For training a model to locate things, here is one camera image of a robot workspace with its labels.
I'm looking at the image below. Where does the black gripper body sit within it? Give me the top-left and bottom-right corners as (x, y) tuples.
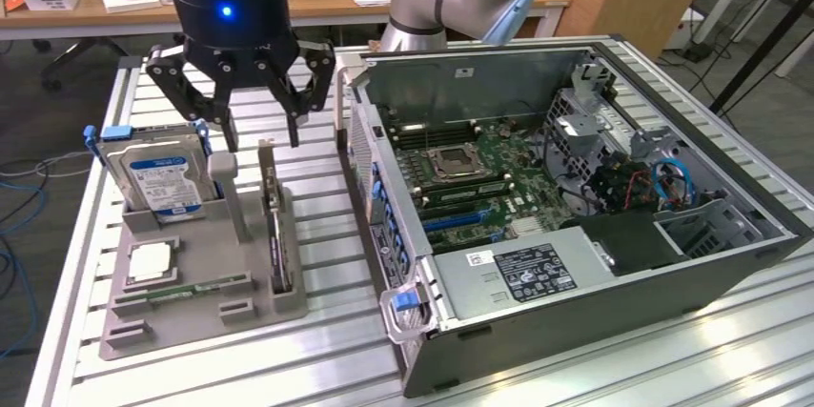
(158, 0), (302, 90)

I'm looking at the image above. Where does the grey power supply unit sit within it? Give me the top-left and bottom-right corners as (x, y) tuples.
(432, 228), (616, 322)

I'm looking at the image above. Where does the green RAM stick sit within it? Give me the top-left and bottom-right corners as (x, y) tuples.
(118, 277), (247, 306)

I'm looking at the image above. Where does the graphics card with metal bracket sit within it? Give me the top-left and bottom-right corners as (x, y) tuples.
(258, 138), (300, 295)

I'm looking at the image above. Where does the silver chipset heatsink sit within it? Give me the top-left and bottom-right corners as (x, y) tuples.
(506, 216), (544, 237)

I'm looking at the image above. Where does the blue wire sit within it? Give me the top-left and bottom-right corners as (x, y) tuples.
(652, 157), (701, 211)

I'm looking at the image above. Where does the green motherboard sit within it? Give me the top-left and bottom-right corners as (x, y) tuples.
(381, 111), (590, 255)

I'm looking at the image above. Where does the CPU socket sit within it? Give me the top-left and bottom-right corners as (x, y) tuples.
(426, 142), (490, 184)

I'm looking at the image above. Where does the black floor device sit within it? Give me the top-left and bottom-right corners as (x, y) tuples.
(684, 42), (720, 64)

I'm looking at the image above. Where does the blue floor cable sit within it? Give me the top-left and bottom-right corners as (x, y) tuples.
(0, 177), (50, 360)

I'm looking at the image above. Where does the black slanted pole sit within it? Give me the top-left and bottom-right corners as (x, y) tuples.
(708, 0), (814, 116)

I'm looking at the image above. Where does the open black PC case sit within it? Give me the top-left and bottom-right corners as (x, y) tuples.
(332, 34), (814, 399)

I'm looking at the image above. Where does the installed dark RAM stick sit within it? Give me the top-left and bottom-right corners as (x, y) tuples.
(417, 176), (516, 203)

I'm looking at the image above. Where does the silver disk bay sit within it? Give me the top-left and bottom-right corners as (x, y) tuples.
(653, 196), (775, 259)

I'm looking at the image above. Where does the black office chair base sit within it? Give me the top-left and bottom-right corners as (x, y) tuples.
(31, 34), (193, 92)

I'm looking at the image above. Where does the hard disk in blue caddy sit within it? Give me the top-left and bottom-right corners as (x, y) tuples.
(83, 116), (225, 226)

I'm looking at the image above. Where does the silver CPU chip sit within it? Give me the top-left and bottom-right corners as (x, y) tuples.
(126, 243), (177, 280)

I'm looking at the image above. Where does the blue case latch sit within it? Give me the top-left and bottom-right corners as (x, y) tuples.
(393, 290), (426, 315)

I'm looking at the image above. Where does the white table frame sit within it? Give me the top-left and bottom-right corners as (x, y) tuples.
(691, 0), (814, 79)

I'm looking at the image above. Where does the silver drive cage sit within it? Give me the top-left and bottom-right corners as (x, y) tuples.
(544, 87), (644, 189)

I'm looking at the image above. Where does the grey parts rack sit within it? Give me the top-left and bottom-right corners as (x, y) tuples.
(98, 152), (313, 361)

